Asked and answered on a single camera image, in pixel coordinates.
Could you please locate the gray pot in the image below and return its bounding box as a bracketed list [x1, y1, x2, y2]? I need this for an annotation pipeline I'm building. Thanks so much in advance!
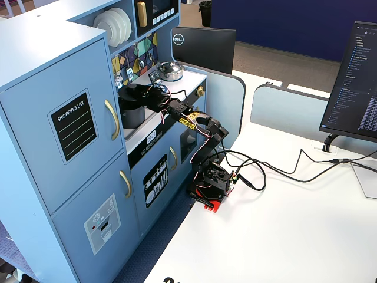
[121, 105, 147, 130]

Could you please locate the gray ice dispenser sticker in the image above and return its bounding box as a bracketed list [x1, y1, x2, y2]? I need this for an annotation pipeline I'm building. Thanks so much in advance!
[83, 193, 122, 256]

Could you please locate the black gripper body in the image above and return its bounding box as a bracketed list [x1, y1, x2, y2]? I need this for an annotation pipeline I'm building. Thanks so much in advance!
[147, 85, 173, 112]

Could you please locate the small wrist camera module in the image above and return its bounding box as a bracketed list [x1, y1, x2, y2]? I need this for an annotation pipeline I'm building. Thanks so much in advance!
[148, 71, 164, 85]

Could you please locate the monitor with dark screen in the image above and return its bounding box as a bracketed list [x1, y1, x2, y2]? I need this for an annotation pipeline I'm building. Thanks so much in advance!
[319, 21, 377, 144]

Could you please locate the black trash can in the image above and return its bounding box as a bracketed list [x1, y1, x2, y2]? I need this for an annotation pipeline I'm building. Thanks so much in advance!
[198, 0, 213, 28]

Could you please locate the black and red robot base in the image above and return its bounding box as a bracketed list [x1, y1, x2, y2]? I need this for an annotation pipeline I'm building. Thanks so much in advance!
[188, 160, 237, 214]

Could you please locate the gold fridge door handle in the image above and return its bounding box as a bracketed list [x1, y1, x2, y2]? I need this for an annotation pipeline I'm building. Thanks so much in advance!
[104, 99, 120, 142]
[118, 170, 133, 199]

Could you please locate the black dishwasher rack sticker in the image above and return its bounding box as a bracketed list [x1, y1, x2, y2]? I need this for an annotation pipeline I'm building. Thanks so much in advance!
[142, 153, 170, 209]

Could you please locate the blue fridge door with chalkboard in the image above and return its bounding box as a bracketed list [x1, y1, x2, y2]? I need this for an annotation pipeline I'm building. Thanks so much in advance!
[0, 37, 126, 216]

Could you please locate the gray monitor base plate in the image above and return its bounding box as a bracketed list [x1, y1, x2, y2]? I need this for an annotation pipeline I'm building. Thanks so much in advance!
[349, 160, 377, 199]

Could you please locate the steel slotted spatula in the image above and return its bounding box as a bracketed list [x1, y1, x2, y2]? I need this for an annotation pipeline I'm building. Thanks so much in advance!
[124, 44, 136, 83]

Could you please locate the blue dishwasher door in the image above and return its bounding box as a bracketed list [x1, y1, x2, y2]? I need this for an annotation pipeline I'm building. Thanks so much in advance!
[130, 138, 185, 237]

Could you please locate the black table clamp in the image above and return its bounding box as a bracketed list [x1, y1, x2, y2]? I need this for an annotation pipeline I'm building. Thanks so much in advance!
[190, 193, 216, 209]

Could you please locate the gold microwave door handle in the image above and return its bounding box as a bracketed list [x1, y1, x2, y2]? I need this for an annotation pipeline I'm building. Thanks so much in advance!
[137, 1, 148, 28]

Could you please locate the light blue desk divider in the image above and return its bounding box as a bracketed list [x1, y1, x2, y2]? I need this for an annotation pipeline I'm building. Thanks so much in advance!
[205, 69, 247, 152]
[250, 83, 330, 143]

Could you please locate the black Dell monitor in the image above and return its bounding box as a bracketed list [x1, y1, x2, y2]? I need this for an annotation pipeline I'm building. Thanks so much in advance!
[171, 26, 237, 75]

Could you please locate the small steel spoon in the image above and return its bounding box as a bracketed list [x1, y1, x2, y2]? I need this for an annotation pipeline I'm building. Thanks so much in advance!
[147, 35, 156, 61]

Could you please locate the black shopping list board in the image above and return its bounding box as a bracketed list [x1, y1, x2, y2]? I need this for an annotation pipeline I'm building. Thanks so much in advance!
[47, 88, 98, 166]

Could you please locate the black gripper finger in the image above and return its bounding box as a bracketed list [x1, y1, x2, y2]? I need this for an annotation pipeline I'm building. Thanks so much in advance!
[137, 93, 156, 106]
[134, 83, 154, 94]

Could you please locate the long black cable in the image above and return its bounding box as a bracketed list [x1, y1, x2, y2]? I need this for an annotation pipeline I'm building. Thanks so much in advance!
[219, 149, 377, 183]

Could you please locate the blue fridge door with dispenser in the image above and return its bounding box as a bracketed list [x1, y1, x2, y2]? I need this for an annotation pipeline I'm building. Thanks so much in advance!
[51, 151, 141, 283]

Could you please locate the gold dishwasher door handle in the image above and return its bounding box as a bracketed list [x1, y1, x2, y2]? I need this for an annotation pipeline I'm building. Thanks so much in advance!
[168, 146, 178, 172]

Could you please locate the steel skimmer spoon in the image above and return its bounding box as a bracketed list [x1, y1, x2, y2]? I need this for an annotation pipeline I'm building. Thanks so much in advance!
[114, 48, 126, 90]

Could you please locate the blue toy kitchen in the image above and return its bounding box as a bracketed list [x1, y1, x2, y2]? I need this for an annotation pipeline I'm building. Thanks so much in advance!
[0, 0, 209, 283]

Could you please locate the looped black cable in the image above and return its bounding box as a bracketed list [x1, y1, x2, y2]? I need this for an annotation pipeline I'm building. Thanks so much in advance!
[223, 157, 267, 192]

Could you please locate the shiny steel pot lid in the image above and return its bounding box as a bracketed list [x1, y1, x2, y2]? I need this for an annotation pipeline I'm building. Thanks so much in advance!
[156, 61, 184, 75]

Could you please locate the dark gray pot lid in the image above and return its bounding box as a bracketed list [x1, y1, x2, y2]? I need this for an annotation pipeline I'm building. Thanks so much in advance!
[117, 84, 147, 112]

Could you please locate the white plate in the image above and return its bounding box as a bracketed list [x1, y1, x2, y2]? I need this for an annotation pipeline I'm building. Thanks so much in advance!
[113, 6, 133, 41]
[93, 11, 116, 47]
[104, 8, 125, 44]

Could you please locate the black microwave door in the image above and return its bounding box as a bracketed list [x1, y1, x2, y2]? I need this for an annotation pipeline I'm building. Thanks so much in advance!
[134, 0, 180, 38]

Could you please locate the steel ladle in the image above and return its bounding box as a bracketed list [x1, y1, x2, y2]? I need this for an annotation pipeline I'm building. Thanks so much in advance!
[136, 38, 147, 70]

